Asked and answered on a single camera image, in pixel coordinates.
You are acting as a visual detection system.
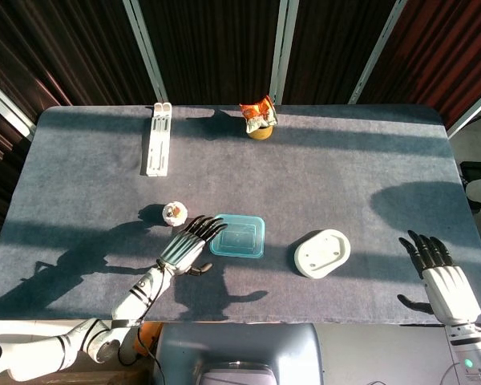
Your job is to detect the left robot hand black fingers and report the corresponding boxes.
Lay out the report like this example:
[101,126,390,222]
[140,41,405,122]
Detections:
[156,215,228,278]

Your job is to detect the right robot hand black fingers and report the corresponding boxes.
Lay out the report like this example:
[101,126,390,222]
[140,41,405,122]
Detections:
[397,229,481,324]

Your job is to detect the teal plastic container lid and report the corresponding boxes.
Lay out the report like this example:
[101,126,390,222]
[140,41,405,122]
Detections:
[209,213,266,260]

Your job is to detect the toy cupcake with toppings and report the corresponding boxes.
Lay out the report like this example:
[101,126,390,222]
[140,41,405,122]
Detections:
[162,201,188,228]

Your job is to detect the orange object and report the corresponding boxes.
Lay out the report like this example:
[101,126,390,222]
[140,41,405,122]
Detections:
[139,322,162,356]

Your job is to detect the white rectangular tray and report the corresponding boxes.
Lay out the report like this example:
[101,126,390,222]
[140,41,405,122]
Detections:
[140,102,173,177]

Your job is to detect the grey robot chest housing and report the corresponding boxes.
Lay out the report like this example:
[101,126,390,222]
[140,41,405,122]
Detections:
[154,322,325,385]

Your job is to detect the white oval plastic base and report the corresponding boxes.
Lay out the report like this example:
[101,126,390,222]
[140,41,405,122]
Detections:
[293,229,352,280]

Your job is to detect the yellow round cup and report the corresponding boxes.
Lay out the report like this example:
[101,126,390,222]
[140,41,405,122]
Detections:
[247,124,273,140]

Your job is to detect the blue-grey table cloth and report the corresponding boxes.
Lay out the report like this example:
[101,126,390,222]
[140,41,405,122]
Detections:
[0,104,481,325]

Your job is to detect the crumpled orange snack wrapper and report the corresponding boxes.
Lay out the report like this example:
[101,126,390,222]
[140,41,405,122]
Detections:
[239,94,277,133]

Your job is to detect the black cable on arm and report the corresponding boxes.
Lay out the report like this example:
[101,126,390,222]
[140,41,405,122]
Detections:
[118,259,173,385]

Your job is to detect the grey metal frame post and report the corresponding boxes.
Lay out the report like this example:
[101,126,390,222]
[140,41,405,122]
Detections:
[446,87,481,140]
[123,0,170,103]
[269,0,300,105]
[0,73,37,140]
[348,0,408,105]

